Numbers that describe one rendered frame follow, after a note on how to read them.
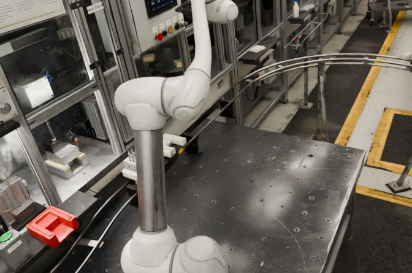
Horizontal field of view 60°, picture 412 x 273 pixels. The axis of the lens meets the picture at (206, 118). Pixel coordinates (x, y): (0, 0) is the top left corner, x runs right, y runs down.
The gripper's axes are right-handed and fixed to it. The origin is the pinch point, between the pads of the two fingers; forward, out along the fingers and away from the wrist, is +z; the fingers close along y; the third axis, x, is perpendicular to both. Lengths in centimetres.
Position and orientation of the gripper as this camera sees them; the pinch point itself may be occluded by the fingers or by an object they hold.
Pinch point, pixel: (180, 9)
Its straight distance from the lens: 191.6
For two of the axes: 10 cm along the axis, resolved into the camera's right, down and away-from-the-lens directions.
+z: -5.9, -2.6, 7.6
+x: 7.1, -6.2, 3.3
